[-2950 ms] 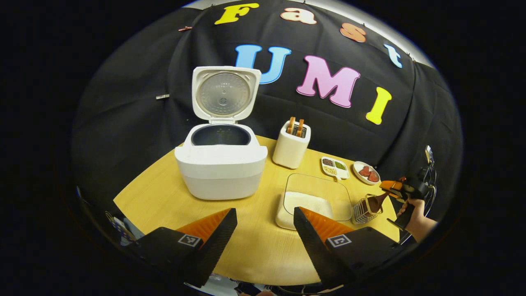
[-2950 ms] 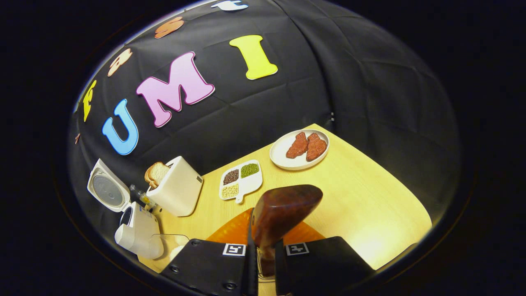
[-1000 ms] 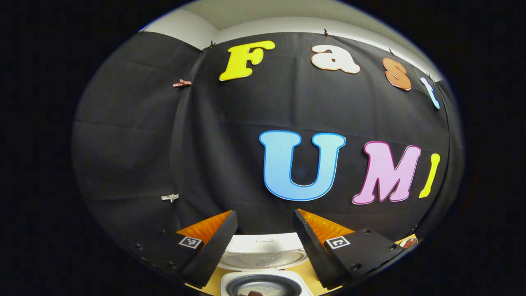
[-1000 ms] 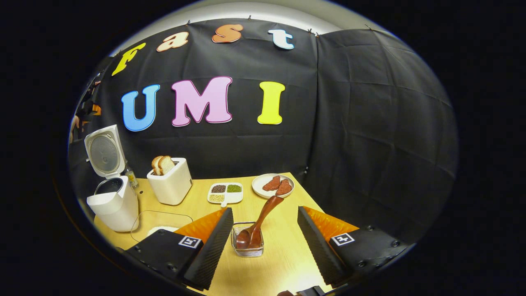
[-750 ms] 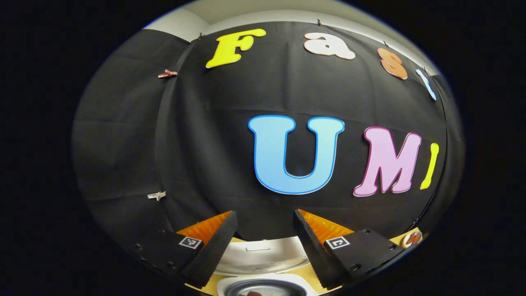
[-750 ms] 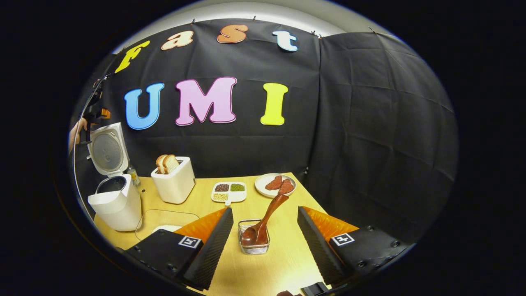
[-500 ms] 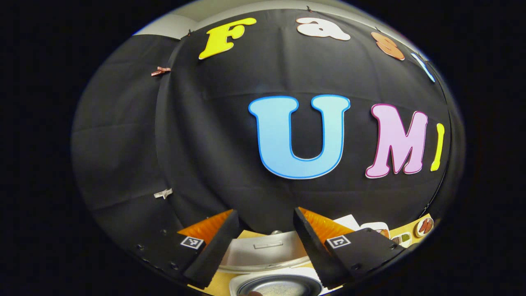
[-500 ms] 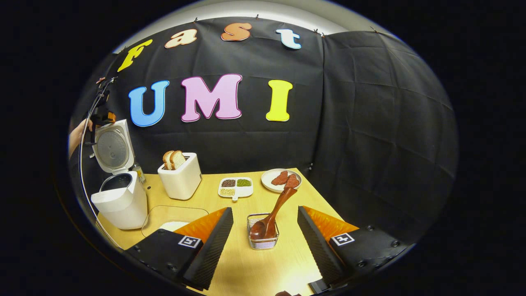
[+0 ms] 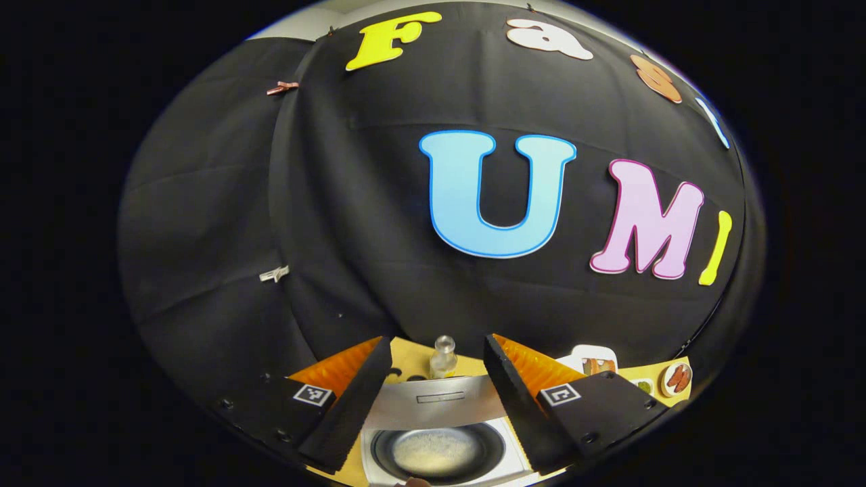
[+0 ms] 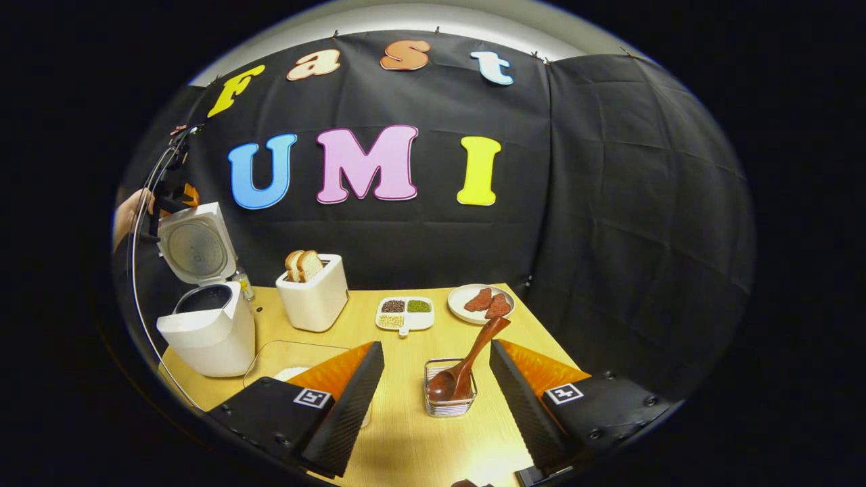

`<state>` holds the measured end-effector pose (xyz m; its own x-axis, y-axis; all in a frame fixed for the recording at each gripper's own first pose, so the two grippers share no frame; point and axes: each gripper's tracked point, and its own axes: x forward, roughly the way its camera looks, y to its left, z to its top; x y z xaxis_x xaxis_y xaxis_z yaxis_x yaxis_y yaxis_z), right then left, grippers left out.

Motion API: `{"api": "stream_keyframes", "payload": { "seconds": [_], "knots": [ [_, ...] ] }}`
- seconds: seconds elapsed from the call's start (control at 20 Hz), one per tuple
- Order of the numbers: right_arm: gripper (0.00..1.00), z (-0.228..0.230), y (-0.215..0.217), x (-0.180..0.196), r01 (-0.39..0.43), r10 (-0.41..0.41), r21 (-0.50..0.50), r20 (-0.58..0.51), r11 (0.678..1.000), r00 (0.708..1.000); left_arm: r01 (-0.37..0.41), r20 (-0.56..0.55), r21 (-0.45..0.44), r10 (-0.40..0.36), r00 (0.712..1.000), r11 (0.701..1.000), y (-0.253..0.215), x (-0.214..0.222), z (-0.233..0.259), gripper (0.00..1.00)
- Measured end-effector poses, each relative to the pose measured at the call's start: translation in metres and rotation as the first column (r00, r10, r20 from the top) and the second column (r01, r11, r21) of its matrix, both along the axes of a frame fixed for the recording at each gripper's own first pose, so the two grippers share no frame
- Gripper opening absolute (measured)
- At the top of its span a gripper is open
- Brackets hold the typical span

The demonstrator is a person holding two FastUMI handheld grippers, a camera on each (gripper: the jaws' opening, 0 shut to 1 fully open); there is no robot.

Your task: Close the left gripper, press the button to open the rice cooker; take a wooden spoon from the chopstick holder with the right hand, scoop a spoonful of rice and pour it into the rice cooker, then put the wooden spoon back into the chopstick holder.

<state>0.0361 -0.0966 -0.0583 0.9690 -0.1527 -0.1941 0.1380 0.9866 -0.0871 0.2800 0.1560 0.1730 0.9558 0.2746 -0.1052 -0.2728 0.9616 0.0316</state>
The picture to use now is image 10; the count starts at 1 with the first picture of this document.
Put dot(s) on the white rice cooker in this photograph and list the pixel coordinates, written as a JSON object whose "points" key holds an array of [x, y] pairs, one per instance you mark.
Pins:
{"points": [[210, 338]]}

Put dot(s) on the toasted bread slice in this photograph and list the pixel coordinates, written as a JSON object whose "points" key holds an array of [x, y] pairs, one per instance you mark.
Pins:
{"points": [[291, 266], [310, 265]]}

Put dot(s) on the red meat slice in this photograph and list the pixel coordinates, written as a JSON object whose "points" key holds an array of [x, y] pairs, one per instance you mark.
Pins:
{"points": [[480, 299], [498, 307]]}

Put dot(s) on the clear glass container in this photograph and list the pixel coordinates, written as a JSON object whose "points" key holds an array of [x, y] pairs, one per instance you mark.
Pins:
{"points": [[291, 352]]}

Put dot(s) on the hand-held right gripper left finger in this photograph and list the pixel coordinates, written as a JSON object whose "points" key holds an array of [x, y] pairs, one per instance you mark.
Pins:
{"points": [[352, 406]]}

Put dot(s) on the brown wooden spoon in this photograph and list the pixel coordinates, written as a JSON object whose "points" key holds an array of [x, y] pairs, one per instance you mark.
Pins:
{"points": [[477, 352]]}

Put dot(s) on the white divided grain dish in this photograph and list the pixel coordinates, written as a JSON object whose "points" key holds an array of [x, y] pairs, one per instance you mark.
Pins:
{"points": [[423, 319]]}

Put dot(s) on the copper clip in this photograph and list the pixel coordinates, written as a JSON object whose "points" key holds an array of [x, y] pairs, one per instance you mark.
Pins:
{"points": [[178, 129]]}

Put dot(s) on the small glass bottle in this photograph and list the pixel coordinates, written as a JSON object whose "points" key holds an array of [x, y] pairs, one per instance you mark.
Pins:
{"points": [[243, 284]]}

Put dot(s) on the white toaster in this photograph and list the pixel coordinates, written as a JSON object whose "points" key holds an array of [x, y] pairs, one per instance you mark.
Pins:
{"points": [[314, 304]]}

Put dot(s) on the black backdrop cloth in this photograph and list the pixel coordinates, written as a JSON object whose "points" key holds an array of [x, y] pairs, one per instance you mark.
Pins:
{"points": [[609, 203]]}

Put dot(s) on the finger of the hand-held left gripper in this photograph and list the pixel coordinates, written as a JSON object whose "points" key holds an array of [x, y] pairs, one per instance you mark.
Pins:
{"points": [[190, 196]]}

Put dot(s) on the white round plate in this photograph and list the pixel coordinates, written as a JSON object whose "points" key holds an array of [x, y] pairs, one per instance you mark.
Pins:
{"points": [[460, 301]]}

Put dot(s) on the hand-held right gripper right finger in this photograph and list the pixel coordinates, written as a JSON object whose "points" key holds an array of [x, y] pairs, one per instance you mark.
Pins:
{"points": [[521, 406]]}

